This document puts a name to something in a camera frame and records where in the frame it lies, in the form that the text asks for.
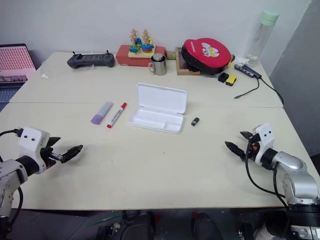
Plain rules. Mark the thin green stick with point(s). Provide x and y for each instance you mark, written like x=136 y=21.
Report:
x=103 y=221

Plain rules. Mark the grey usb hub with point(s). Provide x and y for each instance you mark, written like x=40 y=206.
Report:
x=248 y=70

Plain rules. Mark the red whiteboard marker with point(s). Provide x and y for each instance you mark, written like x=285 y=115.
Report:
x=117 y=115

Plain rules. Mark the white plastic case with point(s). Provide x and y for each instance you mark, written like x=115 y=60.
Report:
x=160 y=100

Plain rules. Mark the red cardboard box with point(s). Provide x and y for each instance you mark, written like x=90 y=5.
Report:
x=122 y=57

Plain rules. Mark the red and black round bag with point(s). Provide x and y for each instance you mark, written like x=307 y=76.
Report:
x=207 y=56

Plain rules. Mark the small olive block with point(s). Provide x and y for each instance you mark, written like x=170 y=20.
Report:
x=171 y=55

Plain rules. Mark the dark grey handheld controller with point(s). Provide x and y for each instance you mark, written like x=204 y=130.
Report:
x=91 y=60

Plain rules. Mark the brown wooden tray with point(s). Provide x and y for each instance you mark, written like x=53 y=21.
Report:
x=181 y=68

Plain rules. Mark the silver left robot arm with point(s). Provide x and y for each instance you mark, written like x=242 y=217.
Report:
x=11 y=170

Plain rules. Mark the small black box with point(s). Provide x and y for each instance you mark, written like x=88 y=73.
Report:
x=223 y=77

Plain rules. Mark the stainless steel mug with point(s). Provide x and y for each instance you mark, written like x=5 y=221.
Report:
x=160 y=67

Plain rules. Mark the dark rounded shape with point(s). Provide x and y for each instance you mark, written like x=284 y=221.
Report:
x=206 y=226
x=138 y=225

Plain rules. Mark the purple highlighter pen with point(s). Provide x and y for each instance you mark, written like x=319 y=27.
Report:
x=101 y=113

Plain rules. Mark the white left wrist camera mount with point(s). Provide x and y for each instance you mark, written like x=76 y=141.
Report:
x=30 y=145

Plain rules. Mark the black device under table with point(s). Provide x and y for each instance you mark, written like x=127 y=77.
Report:
x=108 y=231

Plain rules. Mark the colourful wooden stacking toy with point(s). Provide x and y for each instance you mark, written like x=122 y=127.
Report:
x=141 y=48

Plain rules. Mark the metal cylinder weight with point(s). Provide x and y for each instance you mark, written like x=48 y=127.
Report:
x=157 y=57

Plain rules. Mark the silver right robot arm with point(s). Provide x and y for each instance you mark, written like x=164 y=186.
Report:
x=293 y=166

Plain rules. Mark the yellow black small block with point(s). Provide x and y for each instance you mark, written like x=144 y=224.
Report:
x=231 y=80

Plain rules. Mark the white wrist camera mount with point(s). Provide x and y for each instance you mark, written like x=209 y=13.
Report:
x=266 y=136
x=30 y=145

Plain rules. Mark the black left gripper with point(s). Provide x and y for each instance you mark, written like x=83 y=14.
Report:
x=47 y=156

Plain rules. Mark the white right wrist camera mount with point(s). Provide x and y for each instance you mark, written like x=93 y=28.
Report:
x=266 y=136

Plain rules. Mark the clear plastic wrapper scrap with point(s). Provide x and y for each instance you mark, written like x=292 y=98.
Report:
x=44 y=76

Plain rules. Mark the crumpled white tissue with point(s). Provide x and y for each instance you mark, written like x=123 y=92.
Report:
x=241 y=60

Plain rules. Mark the clear bottle green lid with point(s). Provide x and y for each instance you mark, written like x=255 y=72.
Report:
x=262 y=37

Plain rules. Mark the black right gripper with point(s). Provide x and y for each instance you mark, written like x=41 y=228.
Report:
x=252 y=150

